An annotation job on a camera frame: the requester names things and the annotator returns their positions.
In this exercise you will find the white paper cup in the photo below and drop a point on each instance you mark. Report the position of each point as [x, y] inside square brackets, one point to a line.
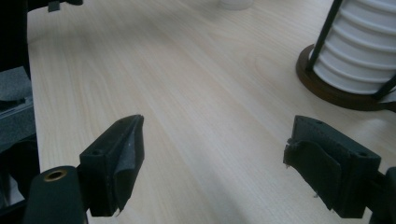
[235, 3]

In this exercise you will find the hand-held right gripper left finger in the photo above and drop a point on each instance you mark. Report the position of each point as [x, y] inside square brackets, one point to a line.
[106, 168]

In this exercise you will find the short stack of white cups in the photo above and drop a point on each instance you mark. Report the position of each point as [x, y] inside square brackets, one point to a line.
[358, 46]

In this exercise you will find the black double cup holder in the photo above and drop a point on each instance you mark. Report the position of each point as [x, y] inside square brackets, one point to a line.
[330, 95]

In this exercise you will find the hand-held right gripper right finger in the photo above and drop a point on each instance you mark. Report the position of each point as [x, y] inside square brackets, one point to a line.
[339, 161]

